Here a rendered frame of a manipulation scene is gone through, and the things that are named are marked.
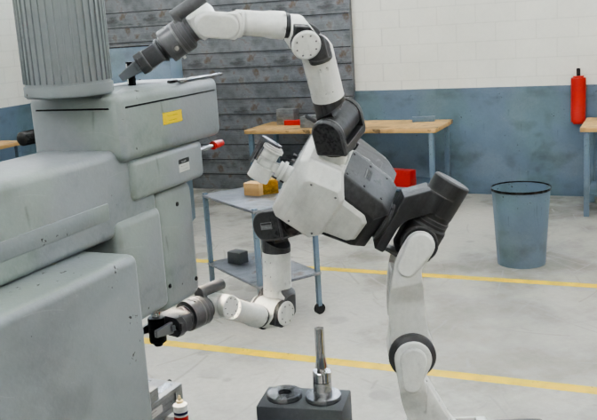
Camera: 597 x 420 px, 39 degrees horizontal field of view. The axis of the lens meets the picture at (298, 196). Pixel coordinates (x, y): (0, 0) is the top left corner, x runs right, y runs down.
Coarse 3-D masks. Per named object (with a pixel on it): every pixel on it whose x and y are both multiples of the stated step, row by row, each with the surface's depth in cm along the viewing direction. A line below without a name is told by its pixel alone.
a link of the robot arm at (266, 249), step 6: (282, 240) 264; (288, 240) 267; (264, 246) 262; (270, 246) 260; (276, 246) 261; (282, 246) 262; (288, 246) 263; (264, 252) 263; (270, 252) 261; (276, 252) 260; (282, 252) 261; (288, 252) 263
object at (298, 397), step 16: (288, 384) 217; (272, 400) 210; (288, 400) 209; (304, 400) 210; (320, 400) 207; (336, 400) 208; (272, 416) 209; (288, 416) 208; (304, 416) 206; (320, 416) 205; (336, 416) 204
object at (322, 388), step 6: (318, 378) 207; (324, 378) 207; (330, 378) 209; (318, 384) 208; (324, 384) 208; (330, 384) 209; (318, 390) 208; (324, 390) 208; (330, 390) 209; (318, 396) 209; (324, 396) 208
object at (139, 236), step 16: (128, 224) 195; (144, 224) 200; (160, 224) 207; (112, 240) 192; (128, 240) 195; (144, 240) 201; (160, 240) 207; (144, 256) 201; (160, 256) 207; (144, 272) 201; (160, 272) 207; (144, 288) 201; (160, 288) 207; (144, 304) 201; (160, 304) 208
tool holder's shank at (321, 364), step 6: (318, 330) 206; (318, 336) 206; (318, 342) 207; (318, 348) 207; (324, 348) 208; (318, 354) 207; (324, 354) 208; (318, 360) 208; (324, 360) 208; (318, 366) 208; (324, 366) 208
